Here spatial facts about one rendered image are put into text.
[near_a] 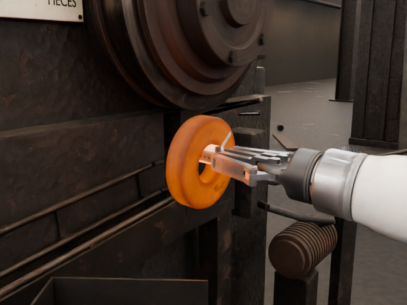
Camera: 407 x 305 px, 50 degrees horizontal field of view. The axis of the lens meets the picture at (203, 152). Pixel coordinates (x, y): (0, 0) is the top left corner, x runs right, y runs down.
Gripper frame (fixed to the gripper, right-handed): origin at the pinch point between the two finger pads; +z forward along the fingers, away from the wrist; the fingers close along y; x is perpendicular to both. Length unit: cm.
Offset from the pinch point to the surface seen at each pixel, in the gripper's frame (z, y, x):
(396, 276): -7, 142, -85
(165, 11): 12.6, 4.1, 22.5
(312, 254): -4, 45, -35
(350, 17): 282, 871, 71
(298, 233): 2, 46, -32
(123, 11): 15.9, -2.5, 22.1
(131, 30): 15.8, -0.9, 19.1
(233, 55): 6.2, 17.1, 15.1
